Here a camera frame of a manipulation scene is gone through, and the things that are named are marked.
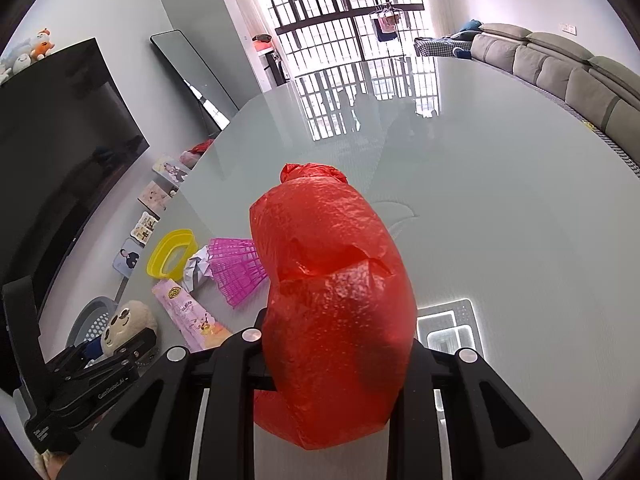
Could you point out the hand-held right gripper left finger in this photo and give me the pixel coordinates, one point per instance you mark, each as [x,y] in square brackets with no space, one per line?
[245,360]

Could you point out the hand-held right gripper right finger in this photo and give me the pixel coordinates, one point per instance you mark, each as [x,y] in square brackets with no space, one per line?
[422,375]

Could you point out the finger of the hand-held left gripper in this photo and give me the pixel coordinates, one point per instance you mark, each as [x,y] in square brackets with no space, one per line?
[92,349]
[135,342]

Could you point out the beige plush toy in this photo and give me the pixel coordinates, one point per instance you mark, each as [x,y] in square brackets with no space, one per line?
[125,320]

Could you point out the red plastic bag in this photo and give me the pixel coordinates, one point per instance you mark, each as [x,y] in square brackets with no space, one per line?
[335,285]

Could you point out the person's left hand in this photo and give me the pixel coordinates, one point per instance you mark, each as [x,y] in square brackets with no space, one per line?
[52,465]

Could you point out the grey laundry basket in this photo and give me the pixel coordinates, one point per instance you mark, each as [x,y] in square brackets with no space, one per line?
[92,317]

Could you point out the pink snack packet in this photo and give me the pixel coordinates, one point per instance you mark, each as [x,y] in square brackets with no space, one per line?
[190,315]

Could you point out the blue portrait picture card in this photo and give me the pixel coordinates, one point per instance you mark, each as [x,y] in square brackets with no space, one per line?
[127,256]

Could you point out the pink plastic mesh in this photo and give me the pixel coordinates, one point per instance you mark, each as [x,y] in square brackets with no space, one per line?
[235,270]

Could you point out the crumpled white paper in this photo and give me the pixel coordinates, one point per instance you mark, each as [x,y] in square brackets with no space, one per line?
[197,270]

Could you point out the yellow cartoon picture card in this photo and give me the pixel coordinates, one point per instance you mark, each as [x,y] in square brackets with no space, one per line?
[145,227]

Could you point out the pink cartoon picture card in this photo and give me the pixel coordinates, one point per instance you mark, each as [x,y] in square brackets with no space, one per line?
[155,196]

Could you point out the purple cartoon picture card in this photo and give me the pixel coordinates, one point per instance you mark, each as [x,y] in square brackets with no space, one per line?
[171,169]

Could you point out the pink soft toy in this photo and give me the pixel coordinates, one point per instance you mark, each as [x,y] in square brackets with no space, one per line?
[190,159]

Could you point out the black television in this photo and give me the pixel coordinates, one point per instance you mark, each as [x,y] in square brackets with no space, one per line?
[60,160]

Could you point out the red packet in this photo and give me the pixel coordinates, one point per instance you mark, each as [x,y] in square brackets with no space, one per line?
[204,147]

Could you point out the standing mirror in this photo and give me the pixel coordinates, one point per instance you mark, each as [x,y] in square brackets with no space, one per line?
[195,75]

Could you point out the white plush toy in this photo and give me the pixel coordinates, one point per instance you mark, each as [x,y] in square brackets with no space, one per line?
[21,62]

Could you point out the orange plush toy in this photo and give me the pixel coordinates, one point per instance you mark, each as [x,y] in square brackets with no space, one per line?
[42,42]

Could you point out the red box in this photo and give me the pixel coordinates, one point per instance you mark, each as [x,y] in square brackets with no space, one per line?
[262,44]

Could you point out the checkered blanket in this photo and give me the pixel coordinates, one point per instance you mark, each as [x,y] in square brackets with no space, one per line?
[440,47]

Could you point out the grey sofa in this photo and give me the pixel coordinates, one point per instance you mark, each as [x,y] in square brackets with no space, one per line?
[565,70]

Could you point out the window grille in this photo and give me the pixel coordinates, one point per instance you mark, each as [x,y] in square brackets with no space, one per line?
[340,25]

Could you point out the blue cushion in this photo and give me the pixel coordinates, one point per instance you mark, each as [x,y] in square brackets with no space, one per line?
[470,27]

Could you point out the small clothes hanger rack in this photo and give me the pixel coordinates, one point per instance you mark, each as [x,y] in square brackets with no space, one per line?
[386,25]

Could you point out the wall socket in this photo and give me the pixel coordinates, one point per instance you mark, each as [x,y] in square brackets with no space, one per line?
[567,26]

